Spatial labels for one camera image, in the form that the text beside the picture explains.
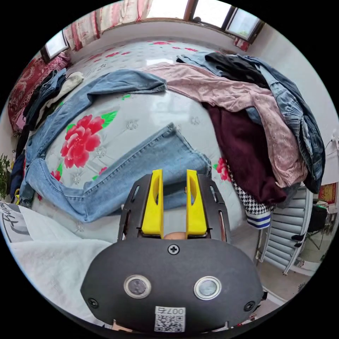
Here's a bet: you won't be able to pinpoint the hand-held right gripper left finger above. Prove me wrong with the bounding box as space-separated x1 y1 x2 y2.
141 169 164 239

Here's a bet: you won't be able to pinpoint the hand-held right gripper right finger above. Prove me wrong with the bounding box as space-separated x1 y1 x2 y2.
186 169 207 239

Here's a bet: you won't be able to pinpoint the blue jeans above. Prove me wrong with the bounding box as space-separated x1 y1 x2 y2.
20 69 212 224

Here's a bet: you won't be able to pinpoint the pile of clothes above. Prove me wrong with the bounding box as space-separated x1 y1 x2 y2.
139 52 327 230
10 67 85 203

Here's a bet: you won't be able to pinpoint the grey slatted folding chair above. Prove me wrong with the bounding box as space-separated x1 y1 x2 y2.
255 185 315 276

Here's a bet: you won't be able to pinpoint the bed with flowered sheet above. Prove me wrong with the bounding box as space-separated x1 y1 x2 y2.
16 40 256 242

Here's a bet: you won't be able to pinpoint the red and white curtain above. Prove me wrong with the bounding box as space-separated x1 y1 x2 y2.
234 37 251 52
63 0 155 51

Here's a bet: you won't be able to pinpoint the red patterned cushion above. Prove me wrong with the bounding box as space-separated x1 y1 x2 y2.
7 52 71 136

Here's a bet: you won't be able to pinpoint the small window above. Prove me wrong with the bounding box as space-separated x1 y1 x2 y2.
40 30 70 64

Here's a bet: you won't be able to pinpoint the wide window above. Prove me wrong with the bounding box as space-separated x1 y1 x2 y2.
145 0 266 43

